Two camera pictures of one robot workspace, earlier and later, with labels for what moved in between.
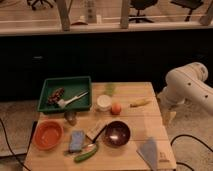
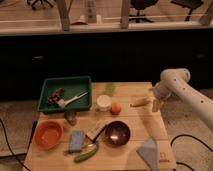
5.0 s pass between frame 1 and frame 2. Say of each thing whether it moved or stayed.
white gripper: moved
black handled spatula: stayed
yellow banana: stayed
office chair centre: stayed
